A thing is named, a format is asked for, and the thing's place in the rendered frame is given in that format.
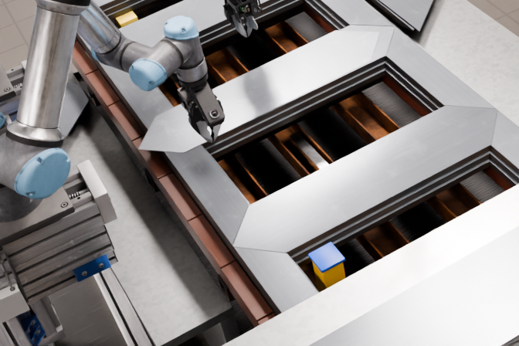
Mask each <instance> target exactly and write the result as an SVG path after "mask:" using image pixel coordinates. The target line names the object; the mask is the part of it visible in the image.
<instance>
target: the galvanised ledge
mask: <svg viewBox="0 0 519 346"><path fill-rule="evenodd" d="M67 83H76V85H77V86H80V87H81V88H82V86H81V85H80V83H79V81H78V80H77V78H76V77H75V76H74V75H73V73H72V71H71V70H70V71H69V76H68V80H67ZM82 89H83V88H82ZM83 91H84V93H85V94H86V95H87V93H86V92H85V90H84V89H83ZM87 96H88V95H87ZM88 98H89V96H88ZM62 150H64V151H65V152H66V153H67V154H68V158H69V159H70V172H71V171H74V170H76V169H77V170H78V168H77V165H78V164H80V163H82V162H85V161H87V160H90V162H91V164H92V165H93V167H94V169H95V171H96V172H97V174H98V176H99V177H100V179H101V181H102V182H103V185H104V187H105V189H106V190H107V192H108V195H109V196H110V199H111V202H112V205H113V207H114V209H115V212H116V214H117V219H115V220H114V221H112V222H109V223H107V224H105V226H106V228H107V231H108V234H109V236H110V239H111V242H112V243H113V246H114V252H115V254H116V257H117V260H118V262H117V263H115V264H113V265H111V267H110V268H111V270H112V272H113V274H114V276H115V277H116V279H117V281H118V283H119V284H120V286H121V288H122V290H123V291H124V293H125V295H126V296H127V299H128V300H129V301H130V303H131V305H132V307H133V308H134V310H135V312H136V314H137V316H138V317H139V319H140V321H141V323H142V324H143V326H144V328H145V330H146V332H147V333H148V335H149V337H150V338H151V340H152V342H153V343H154V346H178V345H180V344H181V343H183V342H185V341H187V340H189V339H191V338H193V337H194V336H196V335H198V334H201V333H202V332H203V331H206V330H208V329H209V328H211V327H213V326H215V325H217V324H219V323H221V322H223V321H224V320H226V319H228V318H230V317H232V316H233V315H235V314H234V312H233V309H232V306H231V305H230V303H229V302H228V300H227V299H226V297H225V296H224V295H223V293H222V291H221V290H220V289H219V287H218V286H217V284H216V283H215V281H214V280H213V279H212V277H211V276H210V274H209V272H208V271H207V269H206V268H205V267H204V265H203V264H202V262H201V260H200V259H199V258H198V257H197V255H196V254H195V252H194V250H193V249H192V248H191V246H190V245H189V243H188V242H187V240H186V239H185V237H184V236H183V235H182V233H181V231H180V230H179V228H178V227H177V226H176V224H175V223H174V221H173V220H172V218H171V216H170V215H169V214H168V212H167V211H166V209H165V207H164V206H163V205H162V204H161V202H160V201H159V199H158V197H157V196H156V194H155V193H154V192H153V190H152V189H151V187H150V186H149V184H148V183H147V182H146V180H145V179H144V177H143V175H142V174H141V173H140V171H139V170H138V168H137V167H136V165H135V164H134V162H133V161H132V160H131V158H130V156H129V155H128V153H127V152H126V151H125V149H124V148H123V146H122V145H121V143H120V142H119V140H118V139H117V137H116V136H115V134H114V133H113V131H112V130H111V129H110V127H109V126H108V124H107V122H106V121H105V120H104V118H103V117H102V115H101V114H100V112H99V111H98V109H97V108H96V107H95V105H94V104H93V102H92V100H91V99H90V98H89V103H88V104H87V106H86V107H85V109H84V111H83V112H82V114H81V115H80V117H79V119H78V120H77V122H76V123H75V125H74V126H73V129H72V130H71V131H70V133H69V135H68V136H67V138H65V136H64V140H63V147H62Z"/></svg>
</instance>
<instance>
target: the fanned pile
mask: <svg viewBox="0 0 519 346"><path fill-rule="evenodd" d="M88 103H89V98H88V96H87V95H86V94H85V93H84V91H83V89H82V88H81V87H80V86H77V85H76V83H67V84H66V92H65V96H64V100H63V108H62V112H61V116H60V120H59V129H60V130H61V131H62V132H63V134H64V136H65V138H67V136H68V135H69V133H70V131H71V130H72V129H73V126H74V125H75V123H76V122H77V120H78V119H79V117H80V115H81V114H82V112H83V111H84V109H85V107H86V106H87V104H88Z"/></svg>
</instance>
